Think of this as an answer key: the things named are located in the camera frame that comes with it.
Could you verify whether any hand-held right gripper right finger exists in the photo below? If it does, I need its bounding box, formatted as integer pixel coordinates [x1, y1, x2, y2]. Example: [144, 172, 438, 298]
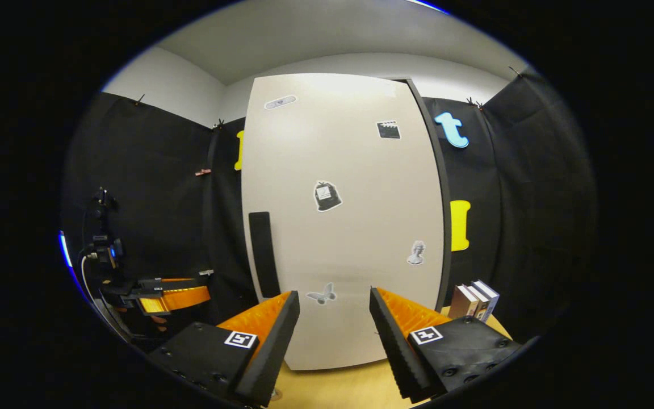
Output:
[368, 286, 525, 404]

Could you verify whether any dark grey cabinet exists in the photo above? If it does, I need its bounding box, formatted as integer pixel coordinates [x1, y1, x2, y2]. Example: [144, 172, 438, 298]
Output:
[405, 78, 454, 312]

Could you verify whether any brown book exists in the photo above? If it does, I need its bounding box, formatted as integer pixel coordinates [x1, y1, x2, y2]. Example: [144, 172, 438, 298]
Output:
[448, 284, 479, 320]

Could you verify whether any black cabinet door handle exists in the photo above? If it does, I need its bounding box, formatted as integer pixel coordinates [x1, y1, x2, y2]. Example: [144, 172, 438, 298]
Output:
[248, 211, 281, 299]

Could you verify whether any beige cabinet door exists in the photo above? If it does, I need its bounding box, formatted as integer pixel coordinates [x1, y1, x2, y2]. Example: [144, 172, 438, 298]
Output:
[241, 73, 446, 371]

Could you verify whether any black backdrop cloth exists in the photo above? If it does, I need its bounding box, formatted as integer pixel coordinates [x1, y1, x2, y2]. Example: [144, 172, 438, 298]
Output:
[60, 71, 597, 347]

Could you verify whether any dark book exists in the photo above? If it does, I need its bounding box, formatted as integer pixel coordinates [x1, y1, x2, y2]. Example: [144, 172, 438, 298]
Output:
[466, 284, 490, 322]

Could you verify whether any white book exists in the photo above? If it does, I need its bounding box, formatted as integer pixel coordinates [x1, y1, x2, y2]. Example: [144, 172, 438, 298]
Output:
[472, 279, 500, 322]

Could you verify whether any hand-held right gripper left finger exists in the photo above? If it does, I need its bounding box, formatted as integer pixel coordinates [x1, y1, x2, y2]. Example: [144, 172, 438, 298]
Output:
[145, 290, 301, 408]

